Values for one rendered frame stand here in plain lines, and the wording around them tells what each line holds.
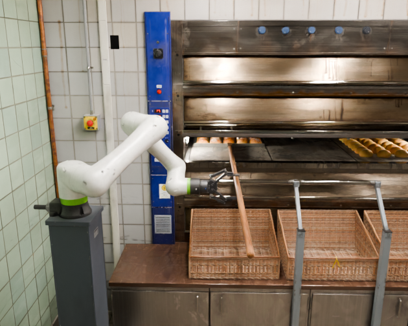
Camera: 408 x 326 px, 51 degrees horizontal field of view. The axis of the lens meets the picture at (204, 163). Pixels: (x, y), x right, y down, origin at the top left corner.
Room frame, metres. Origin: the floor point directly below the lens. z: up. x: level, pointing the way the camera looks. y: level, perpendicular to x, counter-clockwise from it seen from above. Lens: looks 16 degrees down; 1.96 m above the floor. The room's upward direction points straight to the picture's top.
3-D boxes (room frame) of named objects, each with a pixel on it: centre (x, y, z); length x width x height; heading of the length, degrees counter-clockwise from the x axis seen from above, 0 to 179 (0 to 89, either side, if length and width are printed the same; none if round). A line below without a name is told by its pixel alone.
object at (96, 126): (2.79, 0.74, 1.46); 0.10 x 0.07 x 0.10; 88
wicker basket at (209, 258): (2.54, -0.18, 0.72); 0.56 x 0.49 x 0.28; 89
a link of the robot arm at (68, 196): (1.84, 0.59, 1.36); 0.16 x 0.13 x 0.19; 49
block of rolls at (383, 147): (3.21, -1.35, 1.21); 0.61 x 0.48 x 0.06; 178
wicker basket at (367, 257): (2.52, -0.78, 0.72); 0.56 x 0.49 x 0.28; 89
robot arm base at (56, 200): (1.85, 0.65, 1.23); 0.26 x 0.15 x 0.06; 86
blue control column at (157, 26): (3.75, 0.26, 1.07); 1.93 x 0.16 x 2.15; 178
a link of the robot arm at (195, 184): (2.26, 0.05, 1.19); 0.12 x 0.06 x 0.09; 179
